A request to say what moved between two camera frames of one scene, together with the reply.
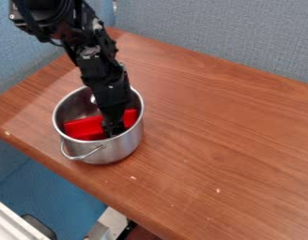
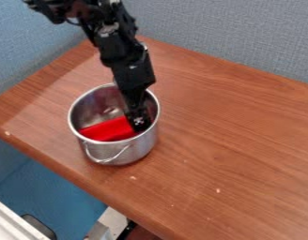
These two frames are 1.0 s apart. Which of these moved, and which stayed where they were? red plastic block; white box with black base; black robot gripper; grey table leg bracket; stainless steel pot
Moved: stainless steel pot; red plastic block; black robot gripper
Stayed: white box with black base; grey table leg bracket
